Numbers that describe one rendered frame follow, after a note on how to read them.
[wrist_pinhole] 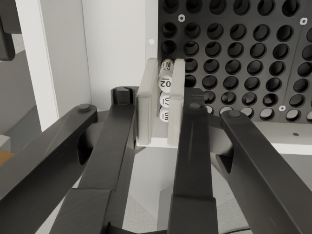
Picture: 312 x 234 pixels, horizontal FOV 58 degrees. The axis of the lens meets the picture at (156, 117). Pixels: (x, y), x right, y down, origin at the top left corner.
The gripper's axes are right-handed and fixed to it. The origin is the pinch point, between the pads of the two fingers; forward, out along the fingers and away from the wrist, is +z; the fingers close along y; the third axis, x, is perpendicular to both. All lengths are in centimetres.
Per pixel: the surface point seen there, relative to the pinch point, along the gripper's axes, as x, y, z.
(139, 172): -82, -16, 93
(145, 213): -113, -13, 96
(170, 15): 4.0, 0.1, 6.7
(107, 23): 2.1, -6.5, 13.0
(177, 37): 2.3, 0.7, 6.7
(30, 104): -23, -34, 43
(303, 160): -21.2, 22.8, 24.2
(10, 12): 4.0, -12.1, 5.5
